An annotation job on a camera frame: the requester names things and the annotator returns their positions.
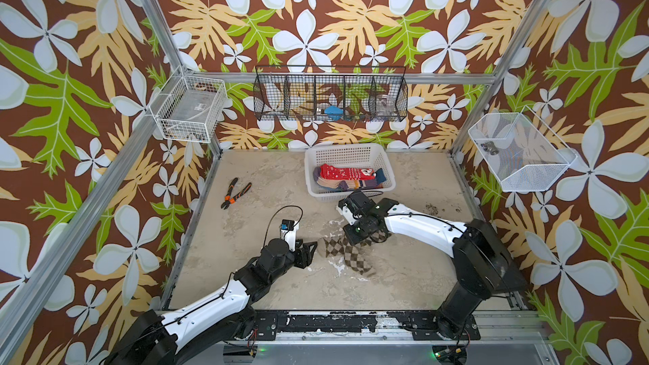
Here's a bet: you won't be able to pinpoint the beige purple striped sock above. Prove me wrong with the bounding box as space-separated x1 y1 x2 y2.
313 167 387 192

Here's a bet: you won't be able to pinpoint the beige brown argyle sock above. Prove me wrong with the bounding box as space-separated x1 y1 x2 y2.
323 236 356 260

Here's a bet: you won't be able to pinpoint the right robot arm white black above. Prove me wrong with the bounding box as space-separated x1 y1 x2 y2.
337 191 527 339

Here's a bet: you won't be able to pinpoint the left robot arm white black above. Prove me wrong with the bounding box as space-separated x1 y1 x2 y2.
104 238 318 364

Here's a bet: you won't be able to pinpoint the white plastic laundry basket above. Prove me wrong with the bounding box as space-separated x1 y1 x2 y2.
304 144 396 202

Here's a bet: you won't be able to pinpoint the orange black cutting pliers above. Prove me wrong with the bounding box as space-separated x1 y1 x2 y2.
221 177 252 210

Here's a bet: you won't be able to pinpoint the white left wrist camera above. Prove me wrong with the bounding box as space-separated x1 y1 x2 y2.
280 219 299 252

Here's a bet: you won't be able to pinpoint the black metal base rail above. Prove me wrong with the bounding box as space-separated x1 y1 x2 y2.
242 308 483 341

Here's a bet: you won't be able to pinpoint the black wire wall basket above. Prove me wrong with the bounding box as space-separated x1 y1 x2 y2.
253 65 408 123

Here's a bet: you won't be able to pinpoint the white mesh wall basket right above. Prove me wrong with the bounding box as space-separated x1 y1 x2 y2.
468 106 577 193

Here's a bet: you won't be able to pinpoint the white wire wall basket left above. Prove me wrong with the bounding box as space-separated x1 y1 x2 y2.
149 68 229 144

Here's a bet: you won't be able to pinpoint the aluminium frame post right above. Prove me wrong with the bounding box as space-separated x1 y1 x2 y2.
450 0 551 157

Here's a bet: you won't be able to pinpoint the aluminium frame post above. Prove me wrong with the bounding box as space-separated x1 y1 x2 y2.
450 0 551 157
141 0 222 158

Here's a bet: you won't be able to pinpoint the aluminium frame post left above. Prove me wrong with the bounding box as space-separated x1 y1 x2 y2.
141 0 222 158

